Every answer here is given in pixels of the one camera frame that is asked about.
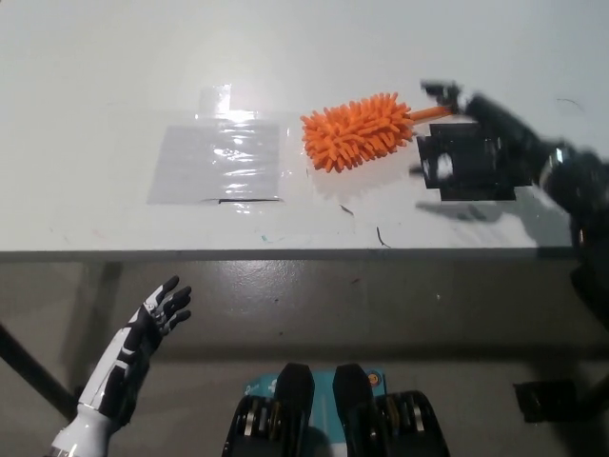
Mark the black diagonal table leg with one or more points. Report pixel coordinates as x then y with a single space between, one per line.
28 362

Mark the orange microfiber duster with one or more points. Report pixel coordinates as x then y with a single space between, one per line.
357 133

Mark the robot torso black teal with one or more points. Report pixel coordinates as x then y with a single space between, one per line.
295 409

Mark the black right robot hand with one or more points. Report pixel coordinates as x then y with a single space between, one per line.
504 138

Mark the black rounded object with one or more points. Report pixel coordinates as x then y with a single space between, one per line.
592 304

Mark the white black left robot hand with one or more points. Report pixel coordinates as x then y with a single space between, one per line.
135 333

